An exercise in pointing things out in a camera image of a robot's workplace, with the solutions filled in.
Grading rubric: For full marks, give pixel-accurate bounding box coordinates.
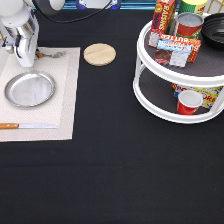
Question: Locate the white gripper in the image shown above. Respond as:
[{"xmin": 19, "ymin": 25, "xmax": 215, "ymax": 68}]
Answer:
[{"xmin": 1, "ymin": 9, "xmax": 39, "ymax": 67}]

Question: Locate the wooden handled fork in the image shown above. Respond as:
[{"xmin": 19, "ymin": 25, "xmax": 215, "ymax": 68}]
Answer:
[{"xmin": 36, "ymin": 51, "xmax": 66, "ymax": 58}]

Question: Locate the round silver metal plate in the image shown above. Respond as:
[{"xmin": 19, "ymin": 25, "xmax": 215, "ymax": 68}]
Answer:
[{"xmin": 4, "ymin": 70, "xmax": 56, "ymax": 108}]

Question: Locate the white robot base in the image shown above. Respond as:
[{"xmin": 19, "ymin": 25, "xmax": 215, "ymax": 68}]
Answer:
[{"xmin": 76, "ymin": 0, "xmax": 121, "ymax": 9}]

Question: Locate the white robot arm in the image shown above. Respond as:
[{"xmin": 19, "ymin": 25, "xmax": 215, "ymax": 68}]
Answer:
[{"xmin": 0, "ymin": 0, "xmax": 65, "ymax": 67}]

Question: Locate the beige woven placemat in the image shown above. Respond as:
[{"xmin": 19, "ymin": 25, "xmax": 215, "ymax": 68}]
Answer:
[{"xmin": 0, "ymin": 47, "xmax": 80, "ymax": 142}]

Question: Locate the round wooden coaster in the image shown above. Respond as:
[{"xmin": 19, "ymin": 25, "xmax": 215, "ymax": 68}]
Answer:
[{"xmin": 84, "ymin": 43, "xmax": 116, "ymax": 66}]

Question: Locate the red raisins box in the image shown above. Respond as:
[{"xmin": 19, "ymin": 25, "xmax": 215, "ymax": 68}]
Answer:
[{"xmin": 148, "ymin": 0, "xmax": 176, "ymax": 48}]

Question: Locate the blue chocolate pudding box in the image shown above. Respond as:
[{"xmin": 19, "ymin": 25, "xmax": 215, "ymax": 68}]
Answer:
[{"xmin": 154, "ymin": 39, "xmax": 192, "ymax": 68}]

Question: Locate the yellow green canister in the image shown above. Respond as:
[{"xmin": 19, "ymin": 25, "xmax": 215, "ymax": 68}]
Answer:
[{"xmin": 178, "ymin": 0, "xmax": 208, "ymax": 15}]

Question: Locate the red can silver lid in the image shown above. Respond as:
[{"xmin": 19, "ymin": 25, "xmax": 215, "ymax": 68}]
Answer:
[{"xmin": 174, "ymin": 12, "xmax": 204, "ymax": 39}]

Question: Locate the red butter box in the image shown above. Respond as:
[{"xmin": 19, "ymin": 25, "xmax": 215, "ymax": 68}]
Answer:
[{"xmin": 157, "ymin": 34, "xmax": 201, "ymax": 63}]

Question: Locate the white two-tier turntable shelf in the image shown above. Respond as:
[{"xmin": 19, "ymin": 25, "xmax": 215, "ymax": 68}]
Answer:
[{"xmin": 133, "ymin": 22, "xmax": 224, "ymax": 124}]

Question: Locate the red cup lower shelf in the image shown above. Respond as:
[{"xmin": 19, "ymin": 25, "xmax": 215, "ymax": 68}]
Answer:
[{"xmin": 177, "ymin": 90, "xmax": 203, "ymax": 115}]

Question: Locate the black bowl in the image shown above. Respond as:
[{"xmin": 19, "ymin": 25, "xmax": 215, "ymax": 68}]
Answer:
[{"xmin": 201, "ymin": 13, "xmax": 224, "ymax": 50}]

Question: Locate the yellow popcorn box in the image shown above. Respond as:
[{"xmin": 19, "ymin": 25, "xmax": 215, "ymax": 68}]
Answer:
[{"xmin": 172, "ymin": 83, "xmax": 223, "ymax": 109}]

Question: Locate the wooden handled knife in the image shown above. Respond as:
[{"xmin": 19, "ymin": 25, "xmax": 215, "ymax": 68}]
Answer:
[{"xmin": 0, "ymin": 123, "xmax": 57, "ymax": 129}]

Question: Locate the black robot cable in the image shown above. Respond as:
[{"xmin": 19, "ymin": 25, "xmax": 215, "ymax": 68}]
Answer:
[{"xmin": 31, "ymin": 0, "xmax": 113, "ymax": 24}]

